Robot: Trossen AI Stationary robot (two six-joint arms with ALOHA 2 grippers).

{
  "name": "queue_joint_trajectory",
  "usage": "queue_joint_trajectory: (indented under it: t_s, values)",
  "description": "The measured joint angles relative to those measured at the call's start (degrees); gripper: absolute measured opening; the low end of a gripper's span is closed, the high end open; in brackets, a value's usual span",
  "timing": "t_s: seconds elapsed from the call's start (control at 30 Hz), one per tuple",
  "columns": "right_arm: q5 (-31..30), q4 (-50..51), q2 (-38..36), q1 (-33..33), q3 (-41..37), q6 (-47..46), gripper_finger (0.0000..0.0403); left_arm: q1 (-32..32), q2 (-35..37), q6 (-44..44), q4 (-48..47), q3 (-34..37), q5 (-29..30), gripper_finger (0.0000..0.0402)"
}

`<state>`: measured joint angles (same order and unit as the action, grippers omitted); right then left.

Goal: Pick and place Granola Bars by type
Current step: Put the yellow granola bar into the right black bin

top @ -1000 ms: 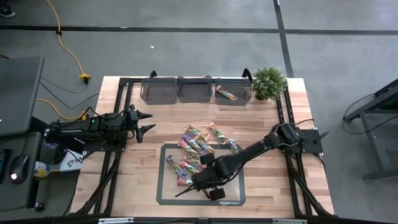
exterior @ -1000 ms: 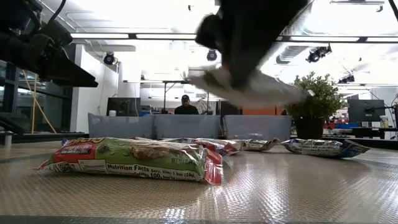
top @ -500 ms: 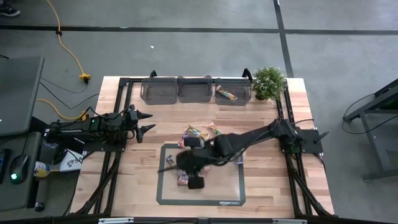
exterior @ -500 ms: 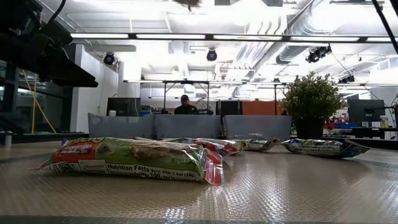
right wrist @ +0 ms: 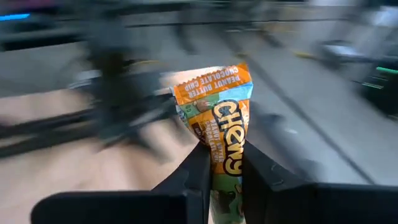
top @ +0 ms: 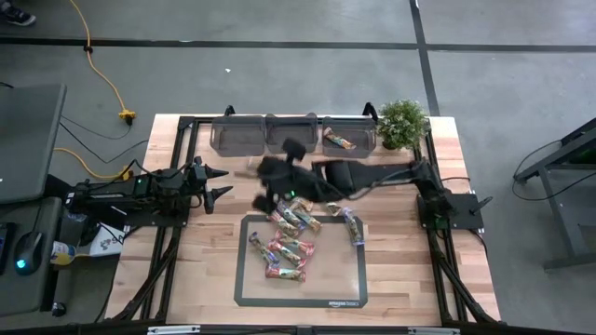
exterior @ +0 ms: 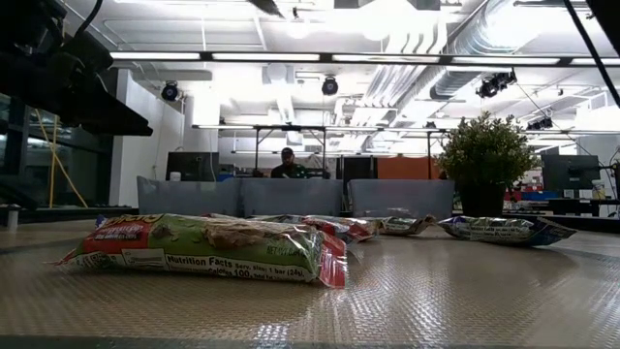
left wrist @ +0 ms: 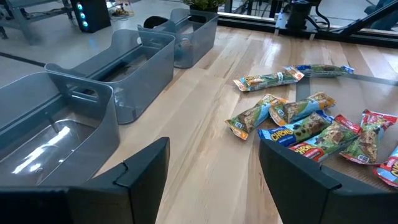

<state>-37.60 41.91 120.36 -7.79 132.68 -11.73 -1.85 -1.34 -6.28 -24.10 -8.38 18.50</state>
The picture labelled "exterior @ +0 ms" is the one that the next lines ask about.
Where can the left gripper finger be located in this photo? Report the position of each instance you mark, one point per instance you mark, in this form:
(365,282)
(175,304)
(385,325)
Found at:
(111,130)
(102,104)

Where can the black computer monitor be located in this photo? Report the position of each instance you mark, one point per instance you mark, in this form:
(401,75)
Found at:
(194,167)

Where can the white post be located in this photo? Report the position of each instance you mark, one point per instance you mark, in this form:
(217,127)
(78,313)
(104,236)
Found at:
(12,218)

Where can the potted green plant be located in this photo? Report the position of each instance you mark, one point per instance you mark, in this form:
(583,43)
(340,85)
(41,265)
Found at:
(484,155)

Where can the person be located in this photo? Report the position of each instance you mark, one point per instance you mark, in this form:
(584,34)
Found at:
(289,167)

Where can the blue box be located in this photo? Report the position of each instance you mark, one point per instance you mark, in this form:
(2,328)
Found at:
(538,196)

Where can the black track light cluster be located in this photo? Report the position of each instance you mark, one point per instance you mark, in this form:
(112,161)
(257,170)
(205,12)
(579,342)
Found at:
(494,85)

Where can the black metal workstation frame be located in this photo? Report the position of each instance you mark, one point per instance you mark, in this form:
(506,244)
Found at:
(289,127)

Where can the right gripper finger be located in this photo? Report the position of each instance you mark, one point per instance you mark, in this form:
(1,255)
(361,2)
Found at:
(269,5)

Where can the blue granola bar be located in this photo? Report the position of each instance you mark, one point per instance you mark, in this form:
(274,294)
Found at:
(504,230)

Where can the dark office desk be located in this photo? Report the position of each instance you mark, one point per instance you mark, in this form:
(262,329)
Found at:
(571,206)

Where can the tan silicone baking mat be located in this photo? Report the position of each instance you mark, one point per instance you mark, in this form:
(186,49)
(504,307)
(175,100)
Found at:
(436,300)

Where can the dark computer monitor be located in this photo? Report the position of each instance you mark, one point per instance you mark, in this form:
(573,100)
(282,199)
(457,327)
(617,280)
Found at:
(569,172)

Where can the black ceiling spotlight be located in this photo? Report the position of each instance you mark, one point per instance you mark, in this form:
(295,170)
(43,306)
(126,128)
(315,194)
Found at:
(170,91)
(330,85)

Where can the orange partition panel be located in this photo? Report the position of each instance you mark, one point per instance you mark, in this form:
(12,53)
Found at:
(402,168)

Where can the white cup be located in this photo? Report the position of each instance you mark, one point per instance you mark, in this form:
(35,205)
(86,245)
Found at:
(175,177)

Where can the small black track light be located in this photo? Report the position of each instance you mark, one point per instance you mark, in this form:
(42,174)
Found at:
(540,124)

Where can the black partition panel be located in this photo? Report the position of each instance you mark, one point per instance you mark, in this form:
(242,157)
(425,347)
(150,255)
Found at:
(358,168)

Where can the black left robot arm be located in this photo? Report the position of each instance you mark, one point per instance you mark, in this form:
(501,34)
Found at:
(24,19)

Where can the clear plastic bottle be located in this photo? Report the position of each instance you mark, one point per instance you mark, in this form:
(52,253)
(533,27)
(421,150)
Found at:
(598,190)

